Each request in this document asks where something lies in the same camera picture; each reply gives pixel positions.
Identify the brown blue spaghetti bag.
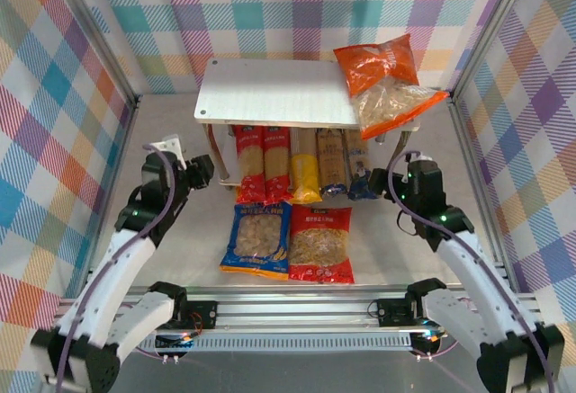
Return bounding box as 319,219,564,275
342,130,379,201
314,128,350,200

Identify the red spaghetti bag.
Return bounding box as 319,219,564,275
262,126,293,205
233,125,267,205

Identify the yellow spaghetti bag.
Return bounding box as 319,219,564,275
289,127,323,205

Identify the red fusilli pasta bag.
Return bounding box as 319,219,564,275
287,203,356,285

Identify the blue orange macaroni bag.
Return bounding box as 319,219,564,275
219,202,293,281

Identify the orange pasta bag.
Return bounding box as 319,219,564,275
332,32,451,141

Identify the two-tier metal shelf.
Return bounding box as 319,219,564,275
193,58,422,192

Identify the small circuit board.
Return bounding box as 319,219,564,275
155,332,195,352
411,328,445,349

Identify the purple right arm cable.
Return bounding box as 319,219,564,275
387,149,557,393

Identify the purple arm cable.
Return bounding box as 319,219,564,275
53,143,177,393
387,149,557,393

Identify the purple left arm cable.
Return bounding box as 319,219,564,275
53,143,177,393

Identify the thin black cable loop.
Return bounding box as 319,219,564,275
395,210,419,237

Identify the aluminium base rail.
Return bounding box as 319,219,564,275
52,284,541,336

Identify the aluminium frame post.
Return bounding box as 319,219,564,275
52,0,141,107
448,0,537,104

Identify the slotted cable duct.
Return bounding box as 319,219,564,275
139,336,414,354

